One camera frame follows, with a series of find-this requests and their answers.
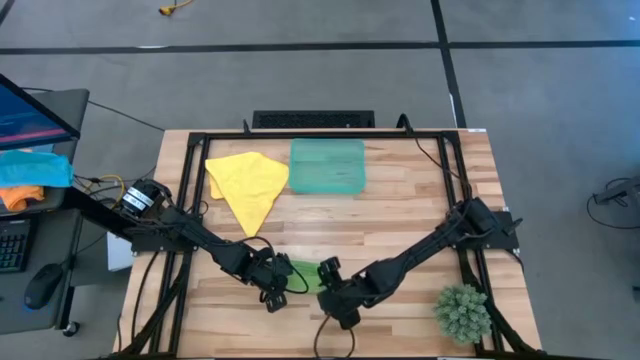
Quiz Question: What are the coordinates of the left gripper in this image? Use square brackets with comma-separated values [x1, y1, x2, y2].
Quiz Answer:
[252, 251, 296, 314]

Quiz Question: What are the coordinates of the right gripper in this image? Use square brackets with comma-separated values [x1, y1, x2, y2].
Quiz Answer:
[317, 256, 371, 331]

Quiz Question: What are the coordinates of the green microfiber towel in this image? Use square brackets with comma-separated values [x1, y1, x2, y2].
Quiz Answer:
[287, 259, 325, 295]

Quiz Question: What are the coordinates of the yellow microfiber towel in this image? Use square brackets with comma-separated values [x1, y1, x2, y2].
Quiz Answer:
[204, 151, 290, 239]

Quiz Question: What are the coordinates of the teal translucent plastic basket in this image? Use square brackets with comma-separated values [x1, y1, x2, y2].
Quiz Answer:
[288, 138, 367, 195]

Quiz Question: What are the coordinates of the green artificial plant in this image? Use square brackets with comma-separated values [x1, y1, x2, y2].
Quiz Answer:
[432, 283, 493, 347]

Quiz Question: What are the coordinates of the white box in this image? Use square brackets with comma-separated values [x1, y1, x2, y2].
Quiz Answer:
[106, 230, 135, 272]

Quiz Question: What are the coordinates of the black perforated box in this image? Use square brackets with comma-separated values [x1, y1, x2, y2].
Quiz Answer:
[252, 110, 376, 130]

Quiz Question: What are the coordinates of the black stand bar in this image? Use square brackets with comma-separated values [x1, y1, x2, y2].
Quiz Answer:
[63, 187, 134, 240]

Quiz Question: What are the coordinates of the black computer mouse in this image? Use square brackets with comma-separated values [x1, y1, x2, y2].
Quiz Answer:
[23, 263, 65, 311]

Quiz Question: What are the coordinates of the black computer keyboard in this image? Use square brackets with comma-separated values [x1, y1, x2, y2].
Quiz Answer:
[0, 219, 32, 274]

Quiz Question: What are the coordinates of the blue cloth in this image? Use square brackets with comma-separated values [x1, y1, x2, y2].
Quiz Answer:
[0, 149, 75, 189]

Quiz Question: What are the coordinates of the orange cloth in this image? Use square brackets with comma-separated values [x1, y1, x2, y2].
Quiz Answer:
[0, 185, 45, 213]

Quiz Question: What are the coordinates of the grey side desk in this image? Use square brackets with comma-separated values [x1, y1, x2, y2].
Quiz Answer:
[0, 88, 90, 335]

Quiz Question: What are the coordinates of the computer monitor with blue screen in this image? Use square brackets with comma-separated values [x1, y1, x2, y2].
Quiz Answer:
[0, 73, 81, 151]

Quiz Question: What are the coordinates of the black stand base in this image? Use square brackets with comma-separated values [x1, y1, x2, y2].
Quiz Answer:
[585, 175, 640, 230]

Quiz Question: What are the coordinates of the black looped wrist cable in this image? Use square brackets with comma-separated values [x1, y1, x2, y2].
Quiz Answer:
[312, 313, 357, 359]

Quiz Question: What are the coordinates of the black sleeved cable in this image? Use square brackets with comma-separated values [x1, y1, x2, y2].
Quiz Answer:
[119, 249, 194, 356]
[457, 249, 539, 356]

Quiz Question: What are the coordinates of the black metal table frame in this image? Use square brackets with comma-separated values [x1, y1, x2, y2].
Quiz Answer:
[112, 127, 546, 360]

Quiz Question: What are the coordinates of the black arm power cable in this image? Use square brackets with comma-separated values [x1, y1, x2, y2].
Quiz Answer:
[412, 135, 474, 206]

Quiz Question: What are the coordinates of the yellow cable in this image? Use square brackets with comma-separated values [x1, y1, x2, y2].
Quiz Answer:
[82, 173, 126, 206]

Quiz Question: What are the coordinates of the black cable bundle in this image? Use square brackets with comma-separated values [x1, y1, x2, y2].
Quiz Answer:
[73, 167, 157, 201]

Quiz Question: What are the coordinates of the thin black floor cable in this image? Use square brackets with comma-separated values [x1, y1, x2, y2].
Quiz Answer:
[19, 87, 166, 132]

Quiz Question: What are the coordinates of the yellow cable plug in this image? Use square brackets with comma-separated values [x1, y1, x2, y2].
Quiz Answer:
[158, 0, 194, 17]

